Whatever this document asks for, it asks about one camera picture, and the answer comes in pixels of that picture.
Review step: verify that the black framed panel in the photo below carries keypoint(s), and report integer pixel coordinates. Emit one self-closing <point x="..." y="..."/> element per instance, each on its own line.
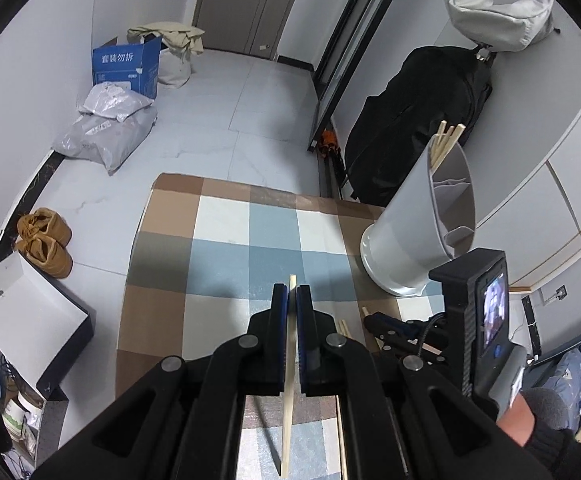
<point x="326" y="90"/>

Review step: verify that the white fabric shoulder bag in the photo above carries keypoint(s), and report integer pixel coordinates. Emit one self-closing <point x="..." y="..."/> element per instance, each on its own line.
<point x="495" y="15"/>

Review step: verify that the beige cloth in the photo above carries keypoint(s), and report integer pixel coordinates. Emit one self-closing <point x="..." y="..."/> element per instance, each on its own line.
<point x="170" y="32"/>

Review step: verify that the checkered table cloth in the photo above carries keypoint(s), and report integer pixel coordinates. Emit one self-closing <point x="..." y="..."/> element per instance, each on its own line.
<point x="220" y="260"/>

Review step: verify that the white flat box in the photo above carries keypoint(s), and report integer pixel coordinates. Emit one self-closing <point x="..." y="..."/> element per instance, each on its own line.
<point x="25" y="320"/>

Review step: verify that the white plastic parcel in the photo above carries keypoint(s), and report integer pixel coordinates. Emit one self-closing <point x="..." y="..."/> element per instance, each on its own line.
<point x="113" y="100"/>

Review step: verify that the white sack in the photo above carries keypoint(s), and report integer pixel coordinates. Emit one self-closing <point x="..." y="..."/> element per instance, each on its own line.
<point x="173" y="70"/>

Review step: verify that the bundle of wooden chopsticks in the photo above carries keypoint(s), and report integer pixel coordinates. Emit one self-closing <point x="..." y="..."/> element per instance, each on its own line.
<point x="344" y="330"/>

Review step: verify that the grey plastic parcel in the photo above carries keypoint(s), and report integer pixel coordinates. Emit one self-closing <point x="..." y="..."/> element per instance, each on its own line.
<point x="105" y="140"/>

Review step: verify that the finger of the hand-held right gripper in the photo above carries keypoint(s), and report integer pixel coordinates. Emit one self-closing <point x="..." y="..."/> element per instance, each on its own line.
<point x="390" y="327"/>

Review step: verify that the white cabinet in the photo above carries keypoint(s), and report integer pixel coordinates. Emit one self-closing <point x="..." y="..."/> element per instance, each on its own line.
<point x="545" y="210"/>

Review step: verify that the white utensil holder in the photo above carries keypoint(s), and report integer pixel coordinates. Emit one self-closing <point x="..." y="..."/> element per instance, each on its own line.
<point x="405" y="230"/>

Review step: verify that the orange and black item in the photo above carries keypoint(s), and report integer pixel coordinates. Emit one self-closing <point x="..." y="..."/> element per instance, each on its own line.
<point x="329" y="144"/>

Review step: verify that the blue cardboard box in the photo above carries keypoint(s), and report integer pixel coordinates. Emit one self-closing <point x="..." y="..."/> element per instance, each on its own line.
<point x="125" y="67"/>

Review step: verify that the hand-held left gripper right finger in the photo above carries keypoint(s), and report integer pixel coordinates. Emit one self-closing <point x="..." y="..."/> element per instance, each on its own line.
<point x="303" y="360"/>

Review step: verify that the black backpack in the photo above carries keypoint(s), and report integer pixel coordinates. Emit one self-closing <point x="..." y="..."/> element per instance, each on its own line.
<point x="410" y="125"/>

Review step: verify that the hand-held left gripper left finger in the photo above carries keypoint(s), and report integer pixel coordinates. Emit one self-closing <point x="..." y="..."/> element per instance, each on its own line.
<point x="283" y="320"/>

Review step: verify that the pale blue plastic bag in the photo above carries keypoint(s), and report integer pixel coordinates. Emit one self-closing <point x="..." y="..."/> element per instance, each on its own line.
<point x="570" y="380"/>

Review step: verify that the grey entrance door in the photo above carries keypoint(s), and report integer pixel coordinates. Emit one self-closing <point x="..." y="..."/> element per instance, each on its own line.
<point x="240" y="10"/>

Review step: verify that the person's right hand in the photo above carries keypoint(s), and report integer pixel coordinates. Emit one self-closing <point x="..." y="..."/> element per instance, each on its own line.
<point x="517" y="420"/>

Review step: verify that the person's right forearm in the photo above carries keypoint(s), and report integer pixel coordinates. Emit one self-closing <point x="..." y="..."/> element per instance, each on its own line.
<point x="550" y="435"/>

